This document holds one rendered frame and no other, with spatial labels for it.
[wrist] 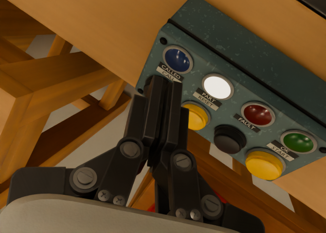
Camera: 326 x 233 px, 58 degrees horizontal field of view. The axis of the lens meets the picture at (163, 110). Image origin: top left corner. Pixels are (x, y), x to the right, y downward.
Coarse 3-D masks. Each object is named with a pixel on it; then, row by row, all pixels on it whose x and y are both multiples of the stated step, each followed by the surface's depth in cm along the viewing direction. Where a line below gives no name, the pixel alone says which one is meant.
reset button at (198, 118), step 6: (192, 108) 23; (198, 108) 23; (192, 114) 23; (198, 114) 23; (204, 114) 23; (192, 120) 24; (198, 120) 23; (204, 120) 24; (192, 126) 24; (198, 126) 24; (204, 126) 24
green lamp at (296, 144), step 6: (288, 138) 21; (294, 138) 21; (300, 138) 20; (306, 138) 20; (288, 144) 21; (294, 144) 21; (300, 144) 21; (306, 144) 21; (312, 144) 20; (294, 150) 22; (300, 150) 21; (306, 150) 21
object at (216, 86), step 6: (210, 78) 21; (216, 78) 21; (204, 84) 22; (210, 84) 21; (216, 84) 21; (222, 84) 21; (210, 90) 21; (216, 90) 21; (222, 90) 21; (228, 90) 21; (216, 96) 22; (222, 96) 21
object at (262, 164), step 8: (256, 152) 24; (264, 152) 23; (248, 160) 24; (256, 160) 23; (264, 160) 23; (272, 160) 23; (248, 168) 24; (256, 168) 24; (264, 168) 23; (272, 168) 23; (280, 168) 23; (256, 176) 25; (264, 176) 24; (272, 176) 24
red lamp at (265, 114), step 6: (246, 108) 21; (252, 108) 21; (258, 108) 20; (264, 108) 20; (246, 114) 21; (252, 114) 21; (258, 114) 21; (264, 114) 21; (270, 114) 20; (252, 120) 21; (258, 120) 21; (264, 120) 21; (270, 120) 21
